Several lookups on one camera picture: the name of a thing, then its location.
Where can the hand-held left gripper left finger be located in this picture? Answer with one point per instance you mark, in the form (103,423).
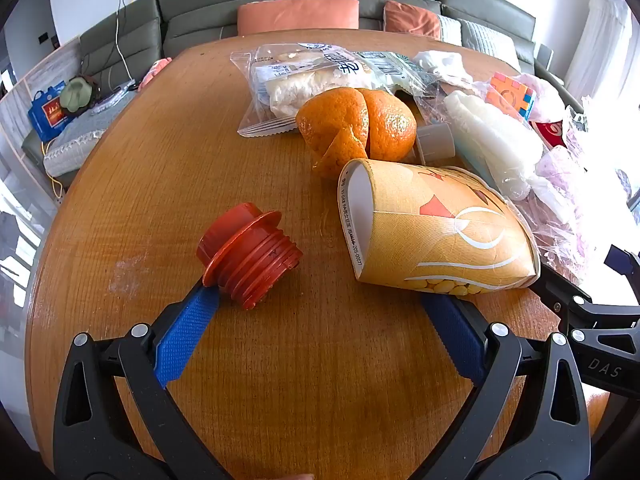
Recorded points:
(187,330)

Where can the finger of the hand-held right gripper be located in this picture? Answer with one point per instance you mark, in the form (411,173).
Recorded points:
(622,260)
(565,292)

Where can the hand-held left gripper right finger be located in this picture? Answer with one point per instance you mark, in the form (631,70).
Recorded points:
(457,340)

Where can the red threaded plastic cap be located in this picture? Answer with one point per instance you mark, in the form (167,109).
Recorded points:
(250,255)

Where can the orange patterned paper cup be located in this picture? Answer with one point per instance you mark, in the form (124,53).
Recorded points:
(440,230)

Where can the colourful block toy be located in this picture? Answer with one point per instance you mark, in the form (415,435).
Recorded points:
(510,92)

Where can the white fluffy object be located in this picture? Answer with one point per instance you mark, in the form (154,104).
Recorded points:
(560,175)

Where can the red packet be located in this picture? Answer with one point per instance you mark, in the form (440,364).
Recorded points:
(550,132)

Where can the pale pink plastic bag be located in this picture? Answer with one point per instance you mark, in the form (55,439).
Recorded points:
(547,97)

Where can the small grey bottle cap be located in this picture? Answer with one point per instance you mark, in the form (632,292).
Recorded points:
(435,141)

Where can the grey fringed blanket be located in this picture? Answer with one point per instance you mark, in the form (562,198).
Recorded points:
(75,135)

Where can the white curtain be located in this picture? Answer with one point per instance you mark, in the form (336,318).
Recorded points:
(600,35)

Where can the peeled orange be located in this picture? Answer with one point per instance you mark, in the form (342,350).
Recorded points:
(340,120)

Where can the light grey cushion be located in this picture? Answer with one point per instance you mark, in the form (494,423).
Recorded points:
(487,40)

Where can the blue shopping bag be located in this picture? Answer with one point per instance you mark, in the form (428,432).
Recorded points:
(47,112)

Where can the pink cloth item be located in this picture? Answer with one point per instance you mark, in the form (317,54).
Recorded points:
(155,72)

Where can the clear plastic food bag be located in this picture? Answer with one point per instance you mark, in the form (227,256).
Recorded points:
(295,85)

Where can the checked grey cushion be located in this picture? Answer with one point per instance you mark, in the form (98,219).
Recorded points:
(450,29)

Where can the square orange cushion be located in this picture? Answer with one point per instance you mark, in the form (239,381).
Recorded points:
(410,17)

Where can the grey-green sofa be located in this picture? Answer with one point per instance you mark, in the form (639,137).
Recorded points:
(210,15)

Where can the wide orange cushion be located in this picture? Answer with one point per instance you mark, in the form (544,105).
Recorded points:
(300,15)

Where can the dark wall switch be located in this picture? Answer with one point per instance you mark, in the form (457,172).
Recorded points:
(43,37)

